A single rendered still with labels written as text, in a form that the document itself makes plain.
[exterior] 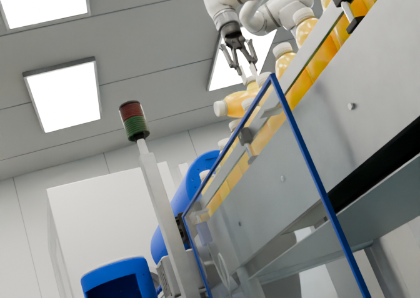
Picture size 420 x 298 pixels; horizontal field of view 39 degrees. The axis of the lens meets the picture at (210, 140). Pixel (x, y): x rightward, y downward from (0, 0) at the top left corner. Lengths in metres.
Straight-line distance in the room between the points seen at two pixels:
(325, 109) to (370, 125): 0.12
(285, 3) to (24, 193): 5.47
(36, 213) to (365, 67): 6.84
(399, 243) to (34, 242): 5.54
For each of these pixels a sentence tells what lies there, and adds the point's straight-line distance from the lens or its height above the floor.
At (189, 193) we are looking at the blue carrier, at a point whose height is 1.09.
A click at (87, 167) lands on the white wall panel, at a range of 7.66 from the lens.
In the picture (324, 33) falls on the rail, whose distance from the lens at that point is 0.99.
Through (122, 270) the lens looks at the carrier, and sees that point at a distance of 2.42.
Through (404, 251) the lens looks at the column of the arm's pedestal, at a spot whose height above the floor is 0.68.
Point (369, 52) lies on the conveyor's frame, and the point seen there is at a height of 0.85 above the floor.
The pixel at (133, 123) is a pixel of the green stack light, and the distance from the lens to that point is 1.62.
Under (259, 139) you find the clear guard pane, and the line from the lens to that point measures 1.12.
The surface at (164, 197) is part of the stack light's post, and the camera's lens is 1.56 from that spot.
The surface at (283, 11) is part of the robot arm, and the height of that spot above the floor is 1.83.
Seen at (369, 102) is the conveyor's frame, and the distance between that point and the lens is 0.88.
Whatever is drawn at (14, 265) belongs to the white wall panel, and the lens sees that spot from 7.43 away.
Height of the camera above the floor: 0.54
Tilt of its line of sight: 20 degrees up
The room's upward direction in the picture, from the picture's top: 20 degrees counter-clockwise
